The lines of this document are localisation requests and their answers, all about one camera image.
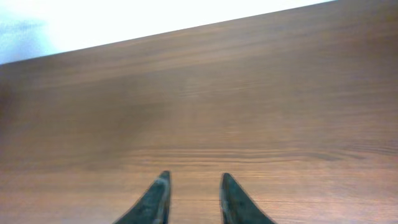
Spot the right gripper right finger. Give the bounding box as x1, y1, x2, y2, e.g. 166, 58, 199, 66
220, 173, 275, 224

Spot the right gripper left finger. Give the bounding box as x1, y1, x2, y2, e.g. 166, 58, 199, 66
114, 170, 171, 224

